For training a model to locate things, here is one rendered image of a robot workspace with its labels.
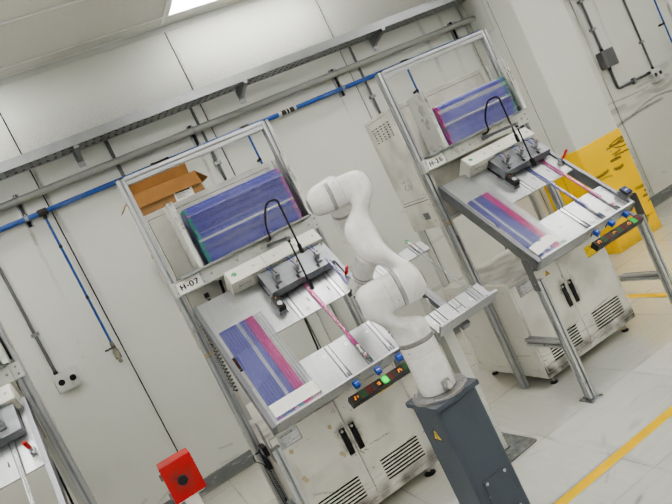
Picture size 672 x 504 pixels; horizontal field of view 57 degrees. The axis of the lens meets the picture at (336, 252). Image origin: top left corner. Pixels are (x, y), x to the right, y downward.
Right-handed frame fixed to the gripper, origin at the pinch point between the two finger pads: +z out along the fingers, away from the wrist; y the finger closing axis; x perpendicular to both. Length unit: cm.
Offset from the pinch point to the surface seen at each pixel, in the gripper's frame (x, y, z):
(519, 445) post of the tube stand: 84, -38, 51
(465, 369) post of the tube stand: 45, -32, 31
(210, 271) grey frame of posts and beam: -52, 45, 13
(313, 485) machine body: 45, 50, 55
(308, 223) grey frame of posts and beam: -51, -8, 13
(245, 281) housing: -39, 34, 13
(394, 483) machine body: 63, 16, 67
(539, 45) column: -139, -283, 71
